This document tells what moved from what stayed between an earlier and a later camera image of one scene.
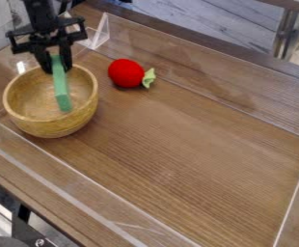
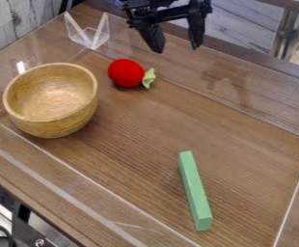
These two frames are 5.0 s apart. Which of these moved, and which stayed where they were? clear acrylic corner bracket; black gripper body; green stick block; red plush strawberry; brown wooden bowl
Moved: green stick block; black gripper body
Stayed: red plush strawberry; brown wooden bowl; clear acrylic corner bracket
